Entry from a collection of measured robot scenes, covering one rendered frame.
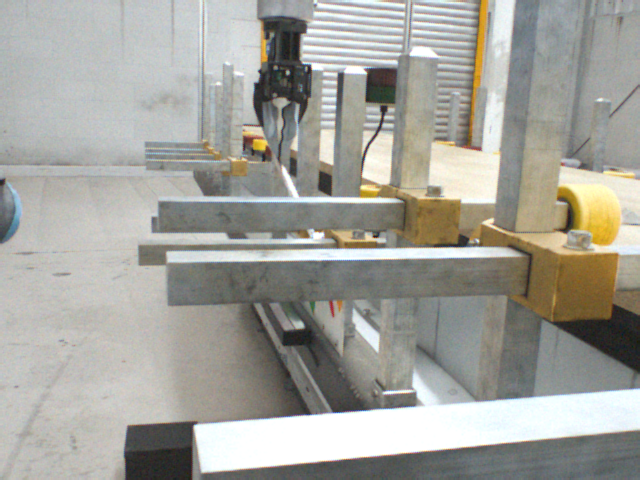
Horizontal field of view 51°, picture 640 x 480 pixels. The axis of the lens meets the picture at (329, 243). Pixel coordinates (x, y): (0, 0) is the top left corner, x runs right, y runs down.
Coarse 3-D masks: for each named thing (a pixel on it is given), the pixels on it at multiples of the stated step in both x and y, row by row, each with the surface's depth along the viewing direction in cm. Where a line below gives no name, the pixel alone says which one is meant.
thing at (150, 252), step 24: (144, 240) 94; (168, 240) 95; (192, 240) 96; (216, 240) 96; (240, 240) 97; (264, 240) 98; (288, 240) 99; (312, 240) 100; (384, 240) 102; (144, 264) 92
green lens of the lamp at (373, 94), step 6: (366, 90) 99; (372, 90) 99; (378, 90) 98; (384, 90) 98; (390, 90) 99; (366, 96) 100; (372, 96) 99; (378, 96) 99; (384, 96) 99; (390, 96) 99; (390, 102) 99
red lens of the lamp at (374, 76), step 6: (366, 72) 99; (372, 72) 98; (378, 72) 98; (384, 72) 98; (390, 72) 98; (396, 72) 98; (366, 78) 99; (372, 78) 98; (378, 78) 98; (384, 78) 98; (390, 78) 98; (396, 78) 99; (378, 84) 98; (384, 84) 98; (390, 84) 98
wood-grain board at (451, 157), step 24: (384, 144) 264; (432, 144) 279; (384, 168) 170; (432, 168) 176; (456, 168) 179; (480, 168) 183; (456, 192) 130; (480, 192) 132; (624, 192) 144; (624, 240) 90
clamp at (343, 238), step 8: (328, 232) 104; (336, 232) 101; (344, 232) 102; (336, 240) 99; (344, 240) 96; (352, 240) 96; (360, 240) 96; (368, 240) 97; (376, 240) 97; (344, 248) 96; (352, 248) 96; (360, 248) 96; (368, 248) 97; (376, 248) 97
